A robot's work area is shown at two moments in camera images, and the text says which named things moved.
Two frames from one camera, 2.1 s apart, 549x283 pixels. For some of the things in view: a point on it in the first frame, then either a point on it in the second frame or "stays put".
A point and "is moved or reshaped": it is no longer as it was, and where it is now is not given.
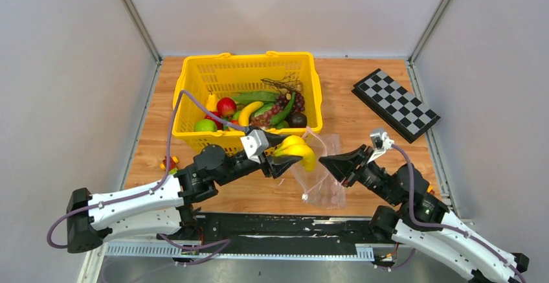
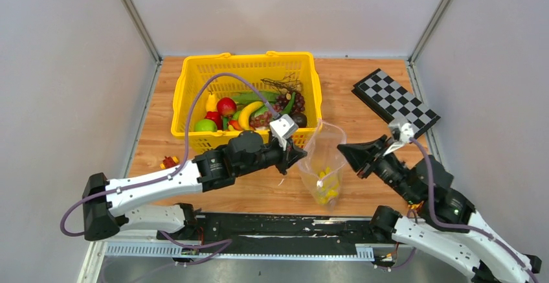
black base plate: x=285 y=228 stays put
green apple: x=205 y=125 stays put
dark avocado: x=296 y=120 stays put
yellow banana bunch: x=294 y=146 to x=331 y=189
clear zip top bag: x=320 y=186 is moved or reshaped
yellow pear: x=212 y=103 stays put
